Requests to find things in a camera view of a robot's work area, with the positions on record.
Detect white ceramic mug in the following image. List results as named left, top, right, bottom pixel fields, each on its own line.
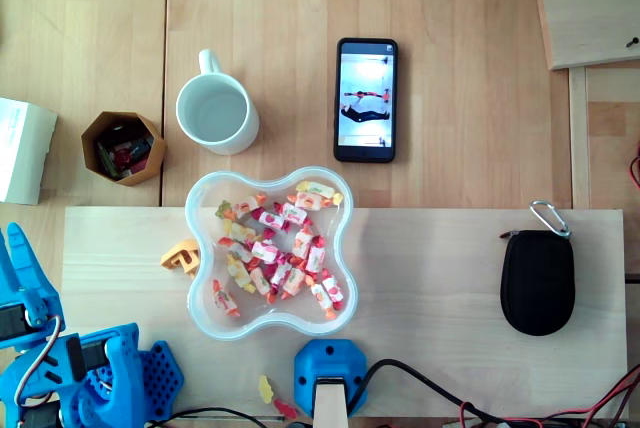
left=174, top=48, right=261, bottom=157

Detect pale wooden base board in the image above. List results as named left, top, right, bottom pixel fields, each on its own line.
left=55, top=206, right=629, bottom=419

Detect orange white wrapped candy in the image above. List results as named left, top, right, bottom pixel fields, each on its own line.
left=248, top=266, right=279, bottom=305
left=218, top=237, right=261, bottom=269
left=287, top=191, right=334, bottom=213
left=280, top=266, right=307, bottom=302
left=232, top=192, right=269, bottom=219
left=211, top=278, right=242, bottom=318
left=291, top=225, right=316, bottom=260
left=308, top=281, right=337, bottom=320

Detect silver carabiner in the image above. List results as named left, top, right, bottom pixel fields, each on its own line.
left=529, top=200, right=572, bottom=239

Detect black smartphone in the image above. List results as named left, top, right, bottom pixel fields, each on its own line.
left=333, top=37, right=400, bottom=165

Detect thin red wire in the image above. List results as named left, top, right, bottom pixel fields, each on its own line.
left=458, top=363, right=640, bottom=428

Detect thick black cable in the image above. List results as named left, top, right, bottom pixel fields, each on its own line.
left=347, top=358, right=506, bottom=428

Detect white cardboard box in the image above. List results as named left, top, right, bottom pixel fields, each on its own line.
left=0, top=96, right=59, bottom=207

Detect red white wrapped candy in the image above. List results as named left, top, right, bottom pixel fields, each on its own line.
left=319, top=267, right=346, bottom=312
left=303, top=235, right=327, bottom=283

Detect black zip case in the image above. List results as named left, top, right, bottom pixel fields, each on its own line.
left=499, top=229, right=576, bottom=337

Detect wooden post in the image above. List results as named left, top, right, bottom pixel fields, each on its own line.
left=313, top=381, right=348, bottom=428

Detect blue post base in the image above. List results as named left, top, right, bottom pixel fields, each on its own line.
left=293, top=338, right=369, bottom=419

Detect brown hexagonal pot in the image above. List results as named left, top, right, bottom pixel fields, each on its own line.
left=80, top=110, right=167, bottom=188

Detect yellow white wrapped candy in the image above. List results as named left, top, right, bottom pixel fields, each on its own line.
left=226, top=255, right=257, bottom=295
left=294, top=180, right=337, bottom=199
left=219, top=220, right=261, bottom=245

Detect thin black cable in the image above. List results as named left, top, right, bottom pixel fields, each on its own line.
left=144, top=406, right=274, bottom=428

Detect small green part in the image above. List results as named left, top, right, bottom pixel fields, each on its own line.
left=97, top=141, right=117, bottom=179

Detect orange 3D printed part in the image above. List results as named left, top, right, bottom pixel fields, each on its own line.
left=159, top=239, right=202, bottom=279

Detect red gummy candy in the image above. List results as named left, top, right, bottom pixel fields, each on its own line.
left=272, top=397, right=300, bottom=420

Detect clear plastic Haribo candy tub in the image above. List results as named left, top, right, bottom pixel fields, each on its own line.
left=183, top=165, right=360, bottom=342

